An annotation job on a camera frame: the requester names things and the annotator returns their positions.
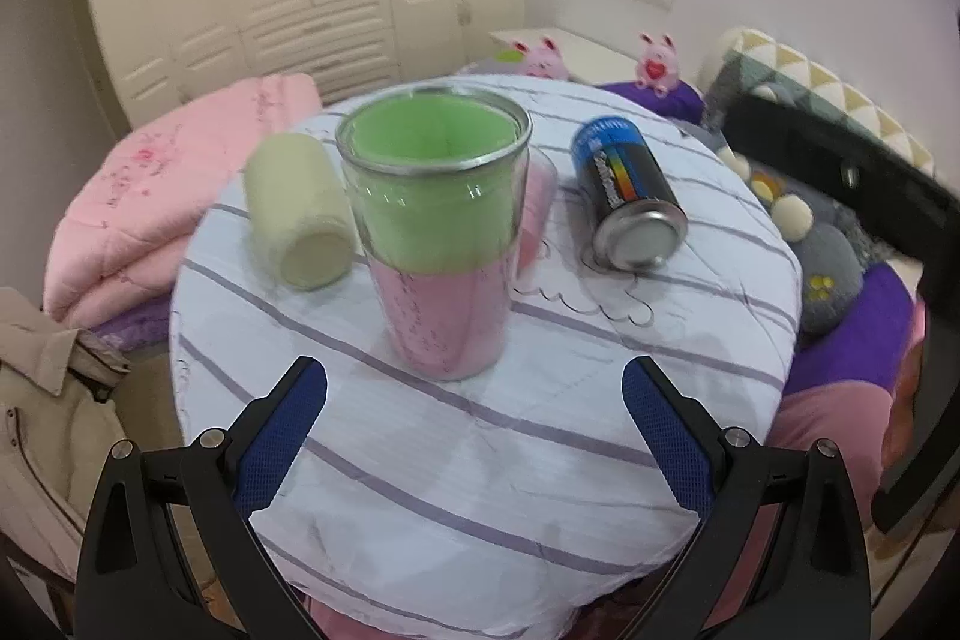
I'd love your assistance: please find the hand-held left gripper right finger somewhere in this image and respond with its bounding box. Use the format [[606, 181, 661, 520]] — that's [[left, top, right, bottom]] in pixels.
[[622, 355, 875, 640]]

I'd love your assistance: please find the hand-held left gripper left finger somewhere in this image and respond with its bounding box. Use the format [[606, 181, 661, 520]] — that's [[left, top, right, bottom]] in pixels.
[[75, 355, 331, 640]]

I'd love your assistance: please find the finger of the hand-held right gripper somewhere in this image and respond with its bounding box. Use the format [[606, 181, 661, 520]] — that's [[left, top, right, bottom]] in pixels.
[[872, 261, 960, 536], [722, 91, 960, 281]]

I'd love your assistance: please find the cream cup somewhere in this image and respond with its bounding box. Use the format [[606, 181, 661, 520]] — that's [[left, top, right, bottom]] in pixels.
[[244, 131, 357, 292]]

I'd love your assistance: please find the clear pink cup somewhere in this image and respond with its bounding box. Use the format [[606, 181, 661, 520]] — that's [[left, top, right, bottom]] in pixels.
[[514, 149, 560, 281]]

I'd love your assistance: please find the green and pink glass cup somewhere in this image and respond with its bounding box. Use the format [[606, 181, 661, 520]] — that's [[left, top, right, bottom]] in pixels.
[[334, 85, 533, 382]]

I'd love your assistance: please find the purple bedsheet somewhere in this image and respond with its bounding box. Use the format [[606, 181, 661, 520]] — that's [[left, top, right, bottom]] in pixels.
[[596, 79, 920, 397]]

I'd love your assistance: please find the pink blanket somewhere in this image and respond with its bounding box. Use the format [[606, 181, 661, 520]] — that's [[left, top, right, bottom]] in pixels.
[[772, 385, 912, 536]]

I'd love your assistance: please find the triangle patterned pillow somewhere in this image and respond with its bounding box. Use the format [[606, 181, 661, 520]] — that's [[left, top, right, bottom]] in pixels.
[[697, 26, 938, 176]]

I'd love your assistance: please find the grey plush toy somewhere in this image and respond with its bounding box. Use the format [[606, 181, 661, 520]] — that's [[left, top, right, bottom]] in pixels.
[[720, 145, 867, 341]]

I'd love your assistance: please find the round table with striped cloth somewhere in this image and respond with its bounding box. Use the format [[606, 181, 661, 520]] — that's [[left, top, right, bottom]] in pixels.
[[169, 74, 803, 640]]

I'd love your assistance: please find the pink plush toy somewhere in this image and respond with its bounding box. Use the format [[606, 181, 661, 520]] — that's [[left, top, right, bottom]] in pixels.
[[510, 34, 571, 80], [636, 31, 682, 97]]

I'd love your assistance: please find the blue and black can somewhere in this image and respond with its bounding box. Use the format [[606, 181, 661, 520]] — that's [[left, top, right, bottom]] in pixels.
[[570, 116, 689, 272]]

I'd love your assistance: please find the beige jacket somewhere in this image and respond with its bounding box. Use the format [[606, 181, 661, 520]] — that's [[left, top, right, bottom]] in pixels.
[[0, 287, 132, 585]]

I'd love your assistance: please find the white nightstand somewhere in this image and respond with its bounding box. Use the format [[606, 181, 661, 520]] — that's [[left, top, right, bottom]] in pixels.
[[489, 26, 638, 86]]

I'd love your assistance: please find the folded pink quilt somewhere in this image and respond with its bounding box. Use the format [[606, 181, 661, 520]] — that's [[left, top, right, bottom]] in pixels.
[[41, 72, 323, 333]]

